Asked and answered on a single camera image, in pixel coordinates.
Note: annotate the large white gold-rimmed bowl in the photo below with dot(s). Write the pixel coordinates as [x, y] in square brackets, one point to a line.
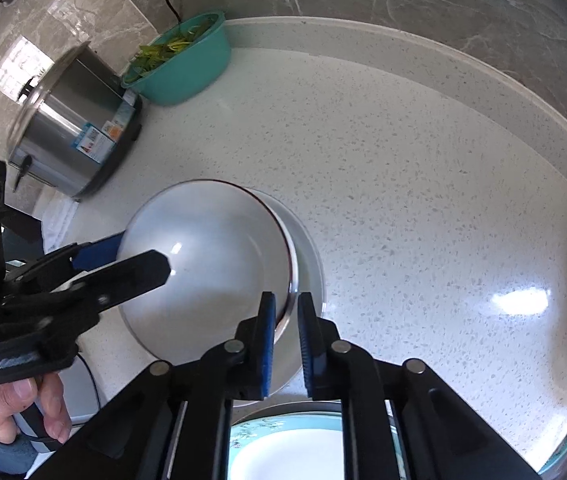
[213, 240]

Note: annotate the stainless steel pot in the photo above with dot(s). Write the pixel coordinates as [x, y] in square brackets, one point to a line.
[73, 120]

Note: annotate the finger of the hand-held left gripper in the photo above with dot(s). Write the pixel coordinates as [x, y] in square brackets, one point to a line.
[128, 275]
[96, 255]

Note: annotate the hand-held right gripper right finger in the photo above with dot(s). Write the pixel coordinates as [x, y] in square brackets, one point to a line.
[306, 350]

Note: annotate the teal floral plate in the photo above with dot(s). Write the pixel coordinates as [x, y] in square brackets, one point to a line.
[288, 450]

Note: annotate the white cloth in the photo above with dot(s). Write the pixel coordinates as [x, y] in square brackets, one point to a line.
[58, 225]

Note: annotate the green vegetables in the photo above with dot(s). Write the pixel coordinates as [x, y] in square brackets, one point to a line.
[168, 50]

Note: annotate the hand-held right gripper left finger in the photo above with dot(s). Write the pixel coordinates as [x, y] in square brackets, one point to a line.
[266, 350]

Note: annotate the teal plastic basin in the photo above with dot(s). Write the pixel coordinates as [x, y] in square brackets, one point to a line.
[193, 65]

